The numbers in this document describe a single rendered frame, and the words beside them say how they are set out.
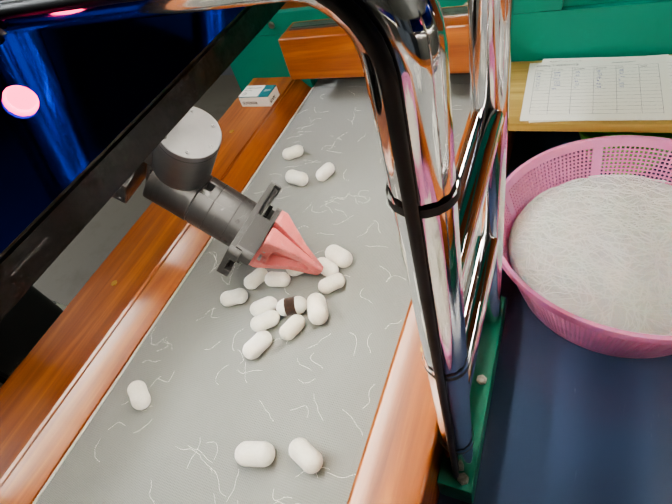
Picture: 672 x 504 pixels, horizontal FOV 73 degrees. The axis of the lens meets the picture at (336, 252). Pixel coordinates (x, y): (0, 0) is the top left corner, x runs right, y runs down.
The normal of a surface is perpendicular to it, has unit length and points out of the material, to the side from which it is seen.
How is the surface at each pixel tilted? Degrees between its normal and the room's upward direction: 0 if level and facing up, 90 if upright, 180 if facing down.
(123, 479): 0
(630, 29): 90
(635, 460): 0
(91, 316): 0
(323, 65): 90
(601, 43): 90
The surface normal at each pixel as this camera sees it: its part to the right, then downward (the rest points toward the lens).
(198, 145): 0.40, -0.37
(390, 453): -0.24, -0.64
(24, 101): 0.64, -0.24
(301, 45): -0.35, 0.76
